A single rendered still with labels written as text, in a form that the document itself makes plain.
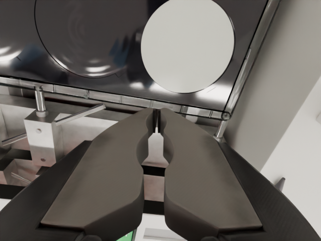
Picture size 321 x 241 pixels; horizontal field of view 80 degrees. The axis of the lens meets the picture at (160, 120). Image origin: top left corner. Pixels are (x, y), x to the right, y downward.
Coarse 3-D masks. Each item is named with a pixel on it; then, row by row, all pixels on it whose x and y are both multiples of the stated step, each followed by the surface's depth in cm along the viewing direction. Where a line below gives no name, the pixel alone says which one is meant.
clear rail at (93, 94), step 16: (0, 80) 22; (16, 80) 22; (32, 80) 23; (80, 96) 23; (96, 96) 23; (112, 96) 24; (128, 96) 24; (176, 112) 25; (192, 112) 25; (208, 112) 25
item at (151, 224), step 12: (0, 204) 25; (144, 216) 27; (156, 216) 27; (144, 228) 28; (156, 228) 28; (168, 228) 28; (144, 240) 30; (156, 240) 30; (168, 240) 30; (180, 240) 30
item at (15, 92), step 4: (8, 88) 28; (12, 88) 28; (16, 88) 28; (12, 92) 29; (16, 92) 29; (20, 92) 29; (24, 92) 29; (28, 92) 30; (32, 92) 31; (20, 96) 29; (24, 96) 29; (28, 96) 30; (32, 96) 32
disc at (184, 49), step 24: (192, 0) 19; (168, 24) 20; (192, 24) 20; (216, 24) 20; (144, 48) 21; (168, 48) 21; (192, 48) 21; (216, 48) 21; (168, 72) 22; (192, 72) 22; (216, 72) 22
